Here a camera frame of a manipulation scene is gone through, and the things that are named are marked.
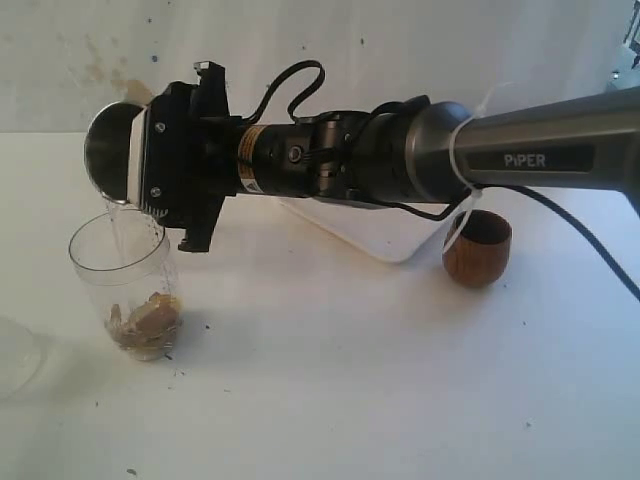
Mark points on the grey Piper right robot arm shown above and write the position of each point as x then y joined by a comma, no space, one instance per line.
397,153

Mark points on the translucent white plastic container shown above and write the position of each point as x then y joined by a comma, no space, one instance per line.
21,356

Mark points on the white rectangular tray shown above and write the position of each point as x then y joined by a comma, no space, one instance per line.
388,235

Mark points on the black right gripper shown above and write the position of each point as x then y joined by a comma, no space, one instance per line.
186,169

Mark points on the white cable tie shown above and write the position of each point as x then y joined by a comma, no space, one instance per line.
458,165

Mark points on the clear glass with tea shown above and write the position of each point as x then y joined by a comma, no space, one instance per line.
122,257

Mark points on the brown wooden cup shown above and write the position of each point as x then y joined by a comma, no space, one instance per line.
480,254

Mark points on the stainless steel cup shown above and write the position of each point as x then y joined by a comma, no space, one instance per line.
106,149

